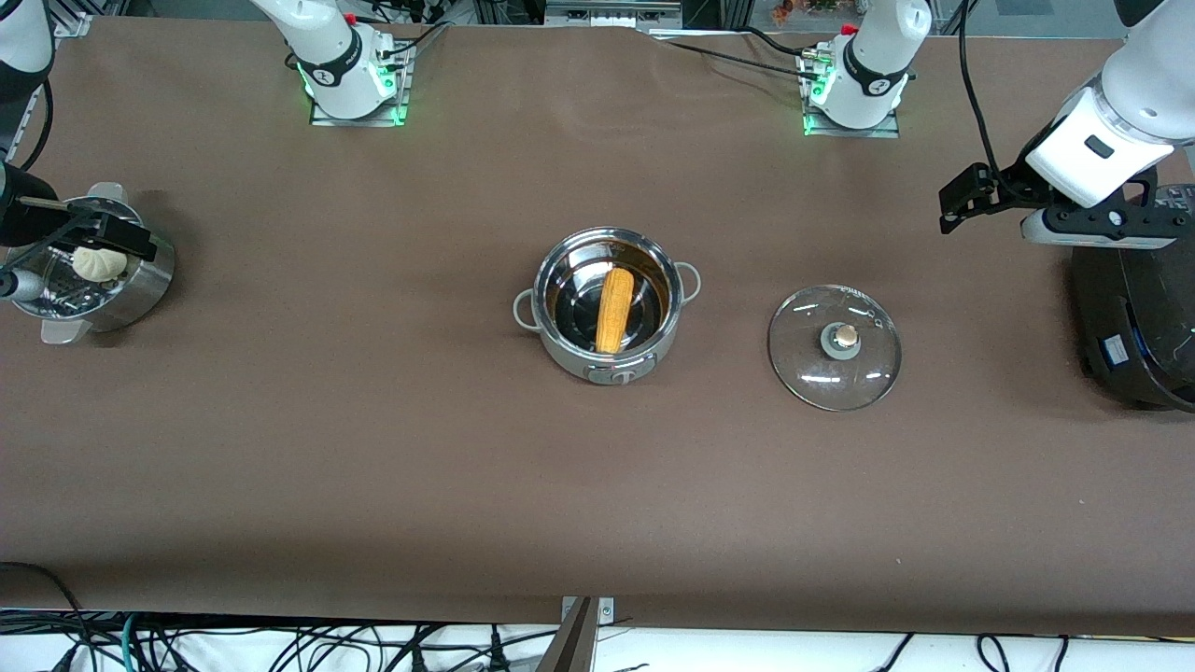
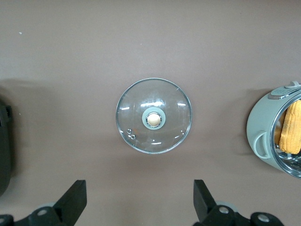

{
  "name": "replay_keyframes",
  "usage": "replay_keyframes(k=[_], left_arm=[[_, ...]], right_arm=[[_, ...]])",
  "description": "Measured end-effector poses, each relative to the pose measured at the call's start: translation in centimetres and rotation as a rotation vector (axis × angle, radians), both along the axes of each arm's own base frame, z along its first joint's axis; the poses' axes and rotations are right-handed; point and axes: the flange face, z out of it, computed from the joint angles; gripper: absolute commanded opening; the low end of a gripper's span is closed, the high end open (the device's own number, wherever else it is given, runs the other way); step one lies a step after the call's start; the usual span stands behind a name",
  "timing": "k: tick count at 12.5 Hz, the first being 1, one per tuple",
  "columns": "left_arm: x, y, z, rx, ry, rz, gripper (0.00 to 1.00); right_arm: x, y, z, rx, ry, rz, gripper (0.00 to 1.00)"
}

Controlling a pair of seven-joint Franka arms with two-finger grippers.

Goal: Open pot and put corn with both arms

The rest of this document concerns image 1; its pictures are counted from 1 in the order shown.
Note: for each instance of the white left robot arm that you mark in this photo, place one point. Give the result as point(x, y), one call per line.
point(1134, 112)

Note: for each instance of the grey box behind table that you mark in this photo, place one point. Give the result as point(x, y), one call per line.
point(611, 11)

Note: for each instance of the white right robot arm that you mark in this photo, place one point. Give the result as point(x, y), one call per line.
point(336, 58)

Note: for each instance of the steel electric cooking pot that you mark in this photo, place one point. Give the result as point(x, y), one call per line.
point(611, 375)

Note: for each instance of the steel steamer pot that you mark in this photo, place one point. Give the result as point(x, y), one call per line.
point(140, 280)

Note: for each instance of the yellow corn cob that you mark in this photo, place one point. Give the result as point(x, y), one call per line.
point(614, 313)

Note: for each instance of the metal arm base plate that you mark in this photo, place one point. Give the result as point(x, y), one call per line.
point(887, 132)
point(403, 93)

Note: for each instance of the white steamed bun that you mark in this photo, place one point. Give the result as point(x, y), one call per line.
point(101, 264)

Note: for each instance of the metal bracket with dark post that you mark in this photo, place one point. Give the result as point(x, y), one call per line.
point(579, 639)

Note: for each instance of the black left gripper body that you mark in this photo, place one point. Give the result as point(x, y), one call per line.
point(1016, 188)

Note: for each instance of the brown table cover sheet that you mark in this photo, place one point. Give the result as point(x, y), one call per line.
point(597, 504)

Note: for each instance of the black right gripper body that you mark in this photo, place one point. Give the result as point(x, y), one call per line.
point(21, 218)

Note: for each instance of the glass pot lid with knob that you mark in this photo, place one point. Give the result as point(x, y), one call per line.
point(842, 341)

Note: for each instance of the black round appliance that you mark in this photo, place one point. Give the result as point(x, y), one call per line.
point(1144, 336)

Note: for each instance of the aluminium frame profile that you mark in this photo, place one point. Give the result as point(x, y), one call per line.
point(65, 23)

